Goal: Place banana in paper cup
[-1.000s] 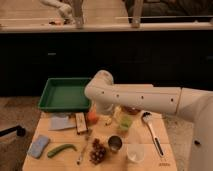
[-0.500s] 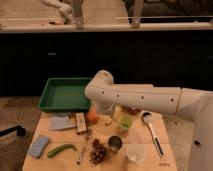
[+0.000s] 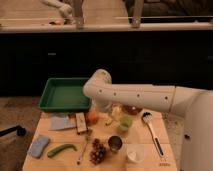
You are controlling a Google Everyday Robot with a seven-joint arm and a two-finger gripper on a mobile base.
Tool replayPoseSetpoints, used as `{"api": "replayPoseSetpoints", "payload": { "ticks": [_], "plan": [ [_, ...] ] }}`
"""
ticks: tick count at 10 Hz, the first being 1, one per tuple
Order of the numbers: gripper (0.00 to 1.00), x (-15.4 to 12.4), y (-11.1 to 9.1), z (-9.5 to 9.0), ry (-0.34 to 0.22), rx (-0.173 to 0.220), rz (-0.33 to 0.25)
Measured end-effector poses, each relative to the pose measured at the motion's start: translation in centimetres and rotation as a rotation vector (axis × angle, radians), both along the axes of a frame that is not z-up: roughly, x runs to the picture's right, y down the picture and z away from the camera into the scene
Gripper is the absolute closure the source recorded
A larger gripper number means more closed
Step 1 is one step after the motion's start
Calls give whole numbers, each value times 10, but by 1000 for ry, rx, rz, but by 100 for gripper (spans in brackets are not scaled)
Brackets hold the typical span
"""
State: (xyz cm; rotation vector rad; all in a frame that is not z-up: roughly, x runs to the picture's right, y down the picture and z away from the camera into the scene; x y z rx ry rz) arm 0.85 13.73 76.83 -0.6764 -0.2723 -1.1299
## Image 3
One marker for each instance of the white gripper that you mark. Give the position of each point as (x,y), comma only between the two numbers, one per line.
(116,113)

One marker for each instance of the yellow banana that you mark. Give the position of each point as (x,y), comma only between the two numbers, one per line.
(110,119)

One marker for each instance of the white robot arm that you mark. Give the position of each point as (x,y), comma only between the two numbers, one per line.
(195,105)

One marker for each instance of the small green cup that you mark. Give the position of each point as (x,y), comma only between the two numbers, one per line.
(125,123)

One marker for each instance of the metal cup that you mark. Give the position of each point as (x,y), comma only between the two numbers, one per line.
(115,143)

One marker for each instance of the dark red bowl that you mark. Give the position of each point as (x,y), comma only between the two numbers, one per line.
(131,110)

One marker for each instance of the orange fruit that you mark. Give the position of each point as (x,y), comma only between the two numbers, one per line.
(92,117)

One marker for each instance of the brown wooden block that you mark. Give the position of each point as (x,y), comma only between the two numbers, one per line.
(81,123)

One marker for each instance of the bunch of purple grapes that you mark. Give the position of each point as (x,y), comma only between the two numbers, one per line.
(98,152)

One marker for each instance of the grey blue cloth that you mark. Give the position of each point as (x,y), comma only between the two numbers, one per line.
(60,121)

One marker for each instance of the green plastic tray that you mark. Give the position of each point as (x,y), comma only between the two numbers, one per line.
(64,95)

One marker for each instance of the green cucumber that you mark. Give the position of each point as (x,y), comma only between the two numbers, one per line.
(60,148)

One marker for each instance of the blue sponge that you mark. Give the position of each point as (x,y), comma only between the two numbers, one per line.
(38,145)

